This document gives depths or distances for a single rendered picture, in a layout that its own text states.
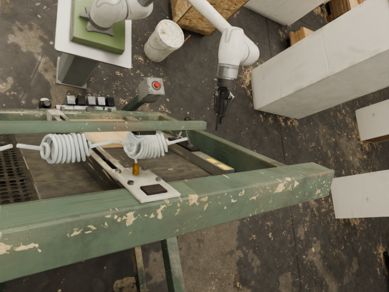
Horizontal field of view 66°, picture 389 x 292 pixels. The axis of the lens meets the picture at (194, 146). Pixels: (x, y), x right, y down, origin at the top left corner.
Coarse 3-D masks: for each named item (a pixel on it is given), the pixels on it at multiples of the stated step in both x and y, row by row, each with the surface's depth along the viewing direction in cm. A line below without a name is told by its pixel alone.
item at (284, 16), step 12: (252, 0) 413; (264, 0) 414; (276, 0) 416; (288, 0) 417; (300, 0) 418; (312, 0) 419; (324, 0) 420; (264, 12) 439; (276, 12) 440; (288, 12) 442; (300, 12) 443; (288, 24) 470
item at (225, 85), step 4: (220, 80) 129; (224, 80) 128; (228, 80) 128; (232, 80) 128; (220, 84) 129; (224, 84) 128; (228, 84) 128; (232, 84) 129; (220, 88) 133; (224, 88) 131; (228, 88) 129; (228, 92) 129; (228, 96) 131
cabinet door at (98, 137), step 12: (72, 120) 164; (84, 120) 167; (96, 120) 171; (108, 120) 176; (120, 120) 180; (96, 132) 147; (108, 132) 150; (120, 132) 153; (108, 144) 130; (120, 144) 133
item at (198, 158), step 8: (128, 120) 178; (136, 120) 176; (168, 136) 148; (176, 144) 136; (176, 152) 136; (184, 152) 130; (192, 152) 126; (200, 152) 128; (192, 160) 126; (200, 160) 121; (208, 160) 118; (216, 160) 119; (208, 168) 117; (216, 168) 113; (232, 168) 113
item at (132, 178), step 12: (48, 120) 154; (60, 120) 138; (84, 132) 123; (132, 132) 67; (144, 132) 67; (132, 144) 73; (96, 156) 96; (108, 156) 98; (96, 168) 93; (108, 168) 88; (120, 168) 89; (132, 168) 80; (144, 168) 80; (96, 180) 94; (108, 180) 85; (120, 180) 72; (132, 180) 71; (144, 180) 73; (156, 180) 74; (132, 192) 66; (168, 192) 68
